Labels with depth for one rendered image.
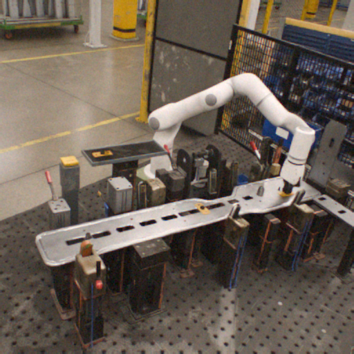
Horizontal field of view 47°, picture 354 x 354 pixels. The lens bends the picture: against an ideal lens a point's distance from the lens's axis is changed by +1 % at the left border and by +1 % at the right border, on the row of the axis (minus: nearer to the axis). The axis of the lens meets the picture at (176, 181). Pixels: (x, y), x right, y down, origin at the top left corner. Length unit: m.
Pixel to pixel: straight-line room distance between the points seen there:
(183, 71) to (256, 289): 3.20
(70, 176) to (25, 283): 0.48
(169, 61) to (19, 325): 3.66
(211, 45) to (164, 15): 0.70
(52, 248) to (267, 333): 0.90
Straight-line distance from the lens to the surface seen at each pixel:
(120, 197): 1.71
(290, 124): 1.99
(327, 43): 4.20
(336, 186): 2.18
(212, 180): 1.95
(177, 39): 4.72
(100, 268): 1.42
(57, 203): 1.69
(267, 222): 1.88
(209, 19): 4.42
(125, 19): 9.61
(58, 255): 1.53
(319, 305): 1.99
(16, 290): 1.85
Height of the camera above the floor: 2.00
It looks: 30 degrees down
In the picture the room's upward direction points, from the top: 8 degrees clockwise
